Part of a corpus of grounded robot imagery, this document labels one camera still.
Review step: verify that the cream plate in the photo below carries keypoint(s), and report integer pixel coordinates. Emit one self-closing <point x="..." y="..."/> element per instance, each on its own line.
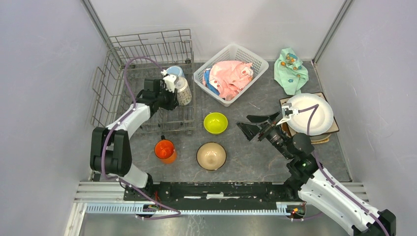
<point x="320" y="138"/>

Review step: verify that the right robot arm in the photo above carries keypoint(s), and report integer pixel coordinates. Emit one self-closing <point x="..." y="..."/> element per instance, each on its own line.
<point x="311" y="182"/>

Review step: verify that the pink patterned cloth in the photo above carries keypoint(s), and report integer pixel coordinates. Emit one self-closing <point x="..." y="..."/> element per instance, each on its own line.
<point x="230" y="77"/>

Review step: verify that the orange mug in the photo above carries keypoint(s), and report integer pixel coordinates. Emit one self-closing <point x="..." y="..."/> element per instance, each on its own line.
<point x="165" y="151"/>

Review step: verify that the white plastic basket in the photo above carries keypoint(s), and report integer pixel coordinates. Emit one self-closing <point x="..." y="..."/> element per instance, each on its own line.
<point x="232" y="52"/>

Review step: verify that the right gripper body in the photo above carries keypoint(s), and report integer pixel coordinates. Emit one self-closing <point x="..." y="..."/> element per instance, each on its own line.
<point x="277" y="137"/>

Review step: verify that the yellow-green bowl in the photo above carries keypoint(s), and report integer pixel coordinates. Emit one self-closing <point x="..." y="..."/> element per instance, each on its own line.
<point x="215" y="123"/>

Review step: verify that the light blue cup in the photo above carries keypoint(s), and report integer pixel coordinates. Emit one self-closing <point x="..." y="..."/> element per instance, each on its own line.
<point x="175" y="70"/>

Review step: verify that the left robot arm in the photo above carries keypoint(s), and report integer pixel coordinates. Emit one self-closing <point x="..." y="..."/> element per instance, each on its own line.
<point x="110" y="152"/>

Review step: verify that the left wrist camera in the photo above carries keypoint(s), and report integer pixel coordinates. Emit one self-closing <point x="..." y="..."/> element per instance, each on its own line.
<point x="169" y="81"/>

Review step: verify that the green patterned cloth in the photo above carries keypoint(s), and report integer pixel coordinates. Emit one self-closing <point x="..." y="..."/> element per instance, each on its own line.
<point x="289" y="72"/>

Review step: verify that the metal wire dish rack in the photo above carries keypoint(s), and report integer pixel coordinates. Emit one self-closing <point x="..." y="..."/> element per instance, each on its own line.
<point x="130" y="60"/>

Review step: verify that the blue cloth in basket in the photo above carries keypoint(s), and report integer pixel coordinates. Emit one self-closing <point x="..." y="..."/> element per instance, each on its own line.
<point x="206" y="81"/>

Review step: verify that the wooden woven coaster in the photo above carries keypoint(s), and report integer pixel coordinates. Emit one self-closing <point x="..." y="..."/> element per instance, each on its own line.
<point x="291" y="132"/>

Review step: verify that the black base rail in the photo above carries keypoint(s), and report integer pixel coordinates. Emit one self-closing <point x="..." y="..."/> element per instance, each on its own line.
<point x="213" y="195"/>

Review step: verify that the beige bowl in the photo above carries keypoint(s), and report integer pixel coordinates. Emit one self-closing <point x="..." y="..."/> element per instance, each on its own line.
<point x="211" y="156"/>

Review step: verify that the white deep plate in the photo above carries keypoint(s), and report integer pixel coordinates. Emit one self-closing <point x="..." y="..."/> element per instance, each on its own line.
<point x="315" y="114"/>

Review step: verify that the white floral mug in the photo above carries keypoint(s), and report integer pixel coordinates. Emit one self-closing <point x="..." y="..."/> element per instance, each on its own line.
<point x="184" y="95"/>

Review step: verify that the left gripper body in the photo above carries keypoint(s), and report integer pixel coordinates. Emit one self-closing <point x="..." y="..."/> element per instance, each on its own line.
<point x="166" y="98"/>

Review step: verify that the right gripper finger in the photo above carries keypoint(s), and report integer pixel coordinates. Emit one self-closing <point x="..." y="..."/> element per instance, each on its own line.
<point x="250" y="130"/>
<point x="263" y="118"/>

